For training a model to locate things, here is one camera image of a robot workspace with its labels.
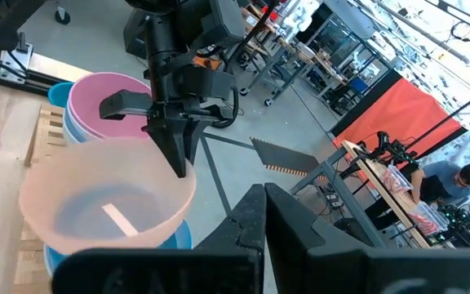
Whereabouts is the wooden workbench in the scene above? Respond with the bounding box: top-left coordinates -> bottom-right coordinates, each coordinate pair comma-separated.
342,140 -> 459,250

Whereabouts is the orange translucent plastic bowl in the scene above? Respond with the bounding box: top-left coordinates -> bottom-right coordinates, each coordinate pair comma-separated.
17,136 -> 197,256

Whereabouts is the red-orange panel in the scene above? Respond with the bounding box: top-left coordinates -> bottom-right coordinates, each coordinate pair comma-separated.
331,76 -> 469,175

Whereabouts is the pink ribbed bowl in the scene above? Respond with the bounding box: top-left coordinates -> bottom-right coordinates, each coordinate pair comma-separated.
65,72 -> 155,142

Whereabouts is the small teal bowl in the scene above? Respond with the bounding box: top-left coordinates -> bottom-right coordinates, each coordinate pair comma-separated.
47,81 -> 75,109

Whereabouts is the orange vacuum cleaner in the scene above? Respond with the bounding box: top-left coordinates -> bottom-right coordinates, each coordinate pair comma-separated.
192,55 -> 224,71

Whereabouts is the blue translucent plastic bowl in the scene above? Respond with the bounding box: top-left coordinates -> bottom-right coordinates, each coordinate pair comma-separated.
42,219 -> 194,279

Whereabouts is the white metal bracket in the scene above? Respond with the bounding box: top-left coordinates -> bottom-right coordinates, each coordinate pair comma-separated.
0,42 -> 34,85

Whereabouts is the blue opaque bowl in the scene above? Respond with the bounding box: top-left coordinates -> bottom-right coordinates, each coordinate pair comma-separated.
62,100 -> 93,144

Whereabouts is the black serrated panel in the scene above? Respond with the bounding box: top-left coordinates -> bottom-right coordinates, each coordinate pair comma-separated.
250,137 -> 322,178

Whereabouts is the person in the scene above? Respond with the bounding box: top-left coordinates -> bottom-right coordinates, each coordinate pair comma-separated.
365,159 -> 470,232

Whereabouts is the black caster wheel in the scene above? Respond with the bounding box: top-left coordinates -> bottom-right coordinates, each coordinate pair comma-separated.
54,6 -> 72,25

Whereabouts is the wooden slatted shelf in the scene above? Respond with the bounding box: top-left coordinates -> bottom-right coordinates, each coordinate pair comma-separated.
12,102 -> 71,294

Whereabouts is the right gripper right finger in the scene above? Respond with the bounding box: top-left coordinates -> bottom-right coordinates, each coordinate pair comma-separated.
264,182 -> 470,294

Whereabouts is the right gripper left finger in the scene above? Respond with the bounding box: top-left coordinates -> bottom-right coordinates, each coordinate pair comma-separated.
51,183 -> 267,294

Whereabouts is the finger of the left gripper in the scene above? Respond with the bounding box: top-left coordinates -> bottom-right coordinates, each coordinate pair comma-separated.
142,119 -> 189,179
186,119 -> 212,165

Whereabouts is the clear plastic bin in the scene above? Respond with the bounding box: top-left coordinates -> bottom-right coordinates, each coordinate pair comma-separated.
407,201 -> 449,237
381,164 -> 415,194

